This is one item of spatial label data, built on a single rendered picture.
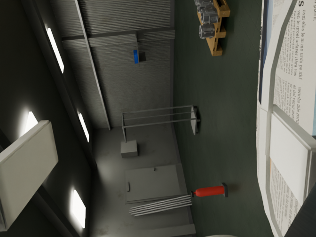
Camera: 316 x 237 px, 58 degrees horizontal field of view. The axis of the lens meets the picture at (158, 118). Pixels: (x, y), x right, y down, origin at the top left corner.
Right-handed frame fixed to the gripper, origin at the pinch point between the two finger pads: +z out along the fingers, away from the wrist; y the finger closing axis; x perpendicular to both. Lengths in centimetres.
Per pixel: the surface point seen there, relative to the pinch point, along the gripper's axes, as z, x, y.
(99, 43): 867, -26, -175
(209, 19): 375, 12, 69
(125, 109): 1060, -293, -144
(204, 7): 395, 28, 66
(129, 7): 839, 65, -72
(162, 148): 1007, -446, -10
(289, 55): 6.4, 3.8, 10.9
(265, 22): 17.4, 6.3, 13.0
